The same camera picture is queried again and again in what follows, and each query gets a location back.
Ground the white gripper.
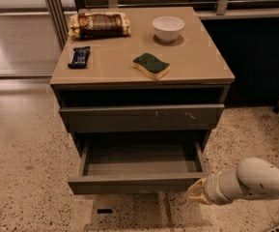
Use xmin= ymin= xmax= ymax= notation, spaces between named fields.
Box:
xmin=186 ymin=171 xmax=231 ymax=206

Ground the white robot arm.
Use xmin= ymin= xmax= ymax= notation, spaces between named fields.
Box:
xmin=186 ymin=158 xmax=279 ymax=206

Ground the grey top drawer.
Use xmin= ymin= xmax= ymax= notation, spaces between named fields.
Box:
xmin=60 ymin=104 xmax=224 ymax=132

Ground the grey drawer cabinet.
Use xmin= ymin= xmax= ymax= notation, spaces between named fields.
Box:
xmin=50 ymin=7 xmax=235 ymax=149

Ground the green yellow sponge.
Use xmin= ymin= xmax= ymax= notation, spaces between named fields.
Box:
xmin=132 ymin=53 xmax=170 ymax=80

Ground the white ceramic bowl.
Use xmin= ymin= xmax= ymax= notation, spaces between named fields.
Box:
xmin=153 ymin=16 xmax=184 ymax=44

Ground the dark blue snack bar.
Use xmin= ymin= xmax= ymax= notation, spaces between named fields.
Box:
xmin=68 ymin=46 xmax=90 ymax=69

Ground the brown snack bag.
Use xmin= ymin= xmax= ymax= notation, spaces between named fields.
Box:
xmin=69 ymin=10 xmax=131 ymax=40

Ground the metal door frame post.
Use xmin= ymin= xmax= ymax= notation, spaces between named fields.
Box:
xmin=45 ymin=0 xmax=68 ymax=49

